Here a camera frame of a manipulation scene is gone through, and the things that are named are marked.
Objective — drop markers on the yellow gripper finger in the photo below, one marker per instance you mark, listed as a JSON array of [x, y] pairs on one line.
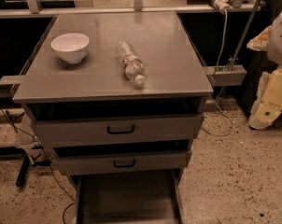
[[268, 105]]

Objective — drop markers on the clear plastic water bottle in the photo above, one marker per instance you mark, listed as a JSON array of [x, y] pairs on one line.
[[133, 67]]

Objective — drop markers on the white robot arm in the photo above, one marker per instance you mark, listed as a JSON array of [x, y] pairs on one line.
[[270, 41]]

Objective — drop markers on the grey top drawer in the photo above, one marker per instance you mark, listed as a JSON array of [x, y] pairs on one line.
[[87, 132]]

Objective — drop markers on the grey drawer cabinet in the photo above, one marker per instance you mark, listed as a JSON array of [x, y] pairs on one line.
[[96, 88]]

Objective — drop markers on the grey open bottom drawer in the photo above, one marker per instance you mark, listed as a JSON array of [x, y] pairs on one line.
[[149, 197]]

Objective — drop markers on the grey middle drawer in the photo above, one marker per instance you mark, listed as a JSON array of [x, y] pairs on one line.
[[121, 163]]

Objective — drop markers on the metal diagonal rod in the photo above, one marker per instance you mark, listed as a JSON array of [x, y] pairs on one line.
[[231, 62]]

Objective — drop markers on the white ceramic bowl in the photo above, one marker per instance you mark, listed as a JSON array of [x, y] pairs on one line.
[[71, 48]]

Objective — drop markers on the black clamp stand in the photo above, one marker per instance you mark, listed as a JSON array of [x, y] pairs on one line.
[[35, 156]]

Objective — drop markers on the grey right side bracket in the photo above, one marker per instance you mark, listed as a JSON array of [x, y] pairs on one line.
[[225, 78]]

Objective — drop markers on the grey bracket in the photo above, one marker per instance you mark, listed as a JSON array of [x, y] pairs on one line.
[[7, 82], [225, 78]]

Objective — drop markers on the grey back rail shelf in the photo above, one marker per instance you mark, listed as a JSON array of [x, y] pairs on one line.
[[49, 12]]

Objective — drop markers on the grey left side bracket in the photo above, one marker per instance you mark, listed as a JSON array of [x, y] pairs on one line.
[[7, 82]]

